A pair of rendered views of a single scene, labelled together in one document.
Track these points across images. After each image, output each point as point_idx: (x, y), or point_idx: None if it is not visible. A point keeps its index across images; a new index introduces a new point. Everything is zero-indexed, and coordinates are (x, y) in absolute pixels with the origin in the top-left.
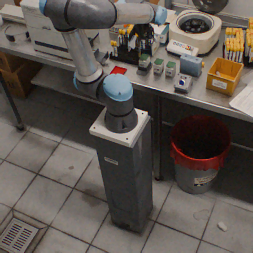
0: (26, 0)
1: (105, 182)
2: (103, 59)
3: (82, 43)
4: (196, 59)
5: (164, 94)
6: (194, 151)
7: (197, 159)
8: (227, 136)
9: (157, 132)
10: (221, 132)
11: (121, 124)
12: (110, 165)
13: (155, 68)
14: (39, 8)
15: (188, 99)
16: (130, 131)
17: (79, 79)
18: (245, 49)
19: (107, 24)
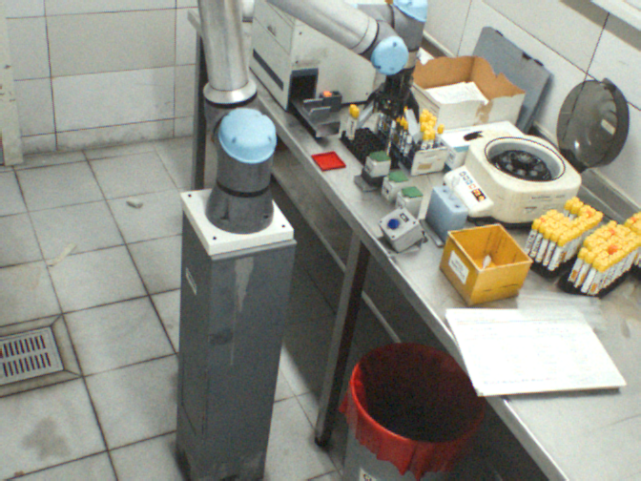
0: None
1: (181, 332)
2: (320, 126)
3: (217, 14)
4: (458, 205)
5: (361, 234)
6: (408, 428)
7: (370, 418)
8: (469, 427)
9: (341, 324)
10: (470, 420)
11: (224, 210)
12: (189, 292)
13: (384, 186)
14: None
15: (389, 262)
16: (234, 234)
17: (204, 90)
18: None
19: None
